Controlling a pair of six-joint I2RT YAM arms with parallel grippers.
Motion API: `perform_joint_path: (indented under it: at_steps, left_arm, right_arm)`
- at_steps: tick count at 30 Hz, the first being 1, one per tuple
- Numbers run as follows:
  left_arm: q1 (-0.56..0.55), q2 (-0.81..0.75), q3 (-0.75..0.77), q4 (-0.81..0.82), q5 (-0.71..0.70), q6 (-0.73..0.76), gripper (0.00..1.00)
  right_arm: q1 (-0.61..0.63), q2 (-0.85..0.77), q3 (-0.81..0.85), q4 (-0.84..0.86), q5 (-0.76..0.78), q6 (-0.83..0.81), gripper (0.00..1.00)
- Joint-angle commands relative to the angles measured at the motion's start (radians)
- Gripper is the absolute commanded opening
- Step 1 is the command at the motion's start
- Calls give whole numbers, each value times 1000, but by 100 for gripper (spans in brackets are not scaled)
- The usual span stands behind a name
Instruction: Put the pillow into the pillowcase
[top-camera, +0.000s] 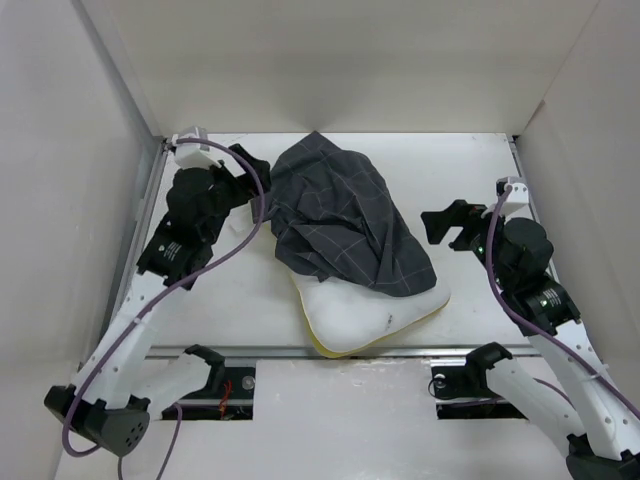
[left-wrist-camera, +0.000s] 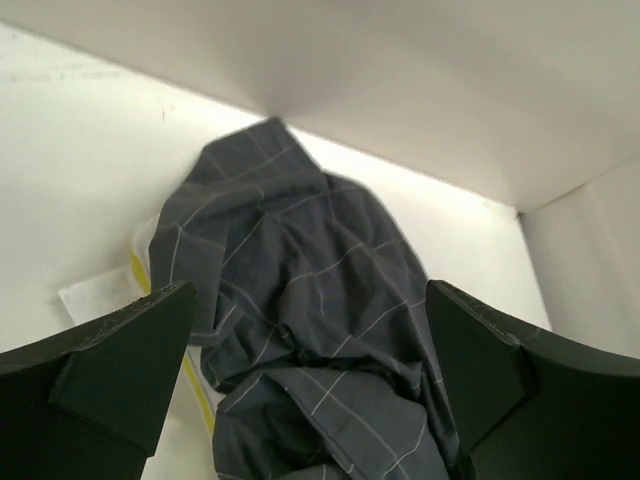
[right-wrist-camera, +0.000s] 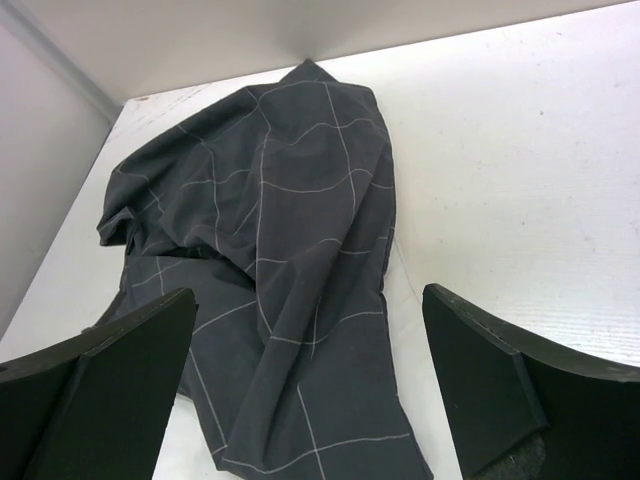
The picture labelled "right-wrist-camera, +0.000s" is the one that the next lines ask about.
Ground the dark grey checked pillowcase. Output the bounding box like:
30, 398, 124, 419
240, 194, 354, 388
97, 61, 431, 479

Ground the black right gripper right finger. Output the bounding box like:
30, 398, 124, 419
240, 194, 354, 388
422, 284, 639, 479

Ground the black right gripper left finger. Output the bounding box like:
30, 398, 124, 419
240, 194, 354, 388
1, 288, 196, 479

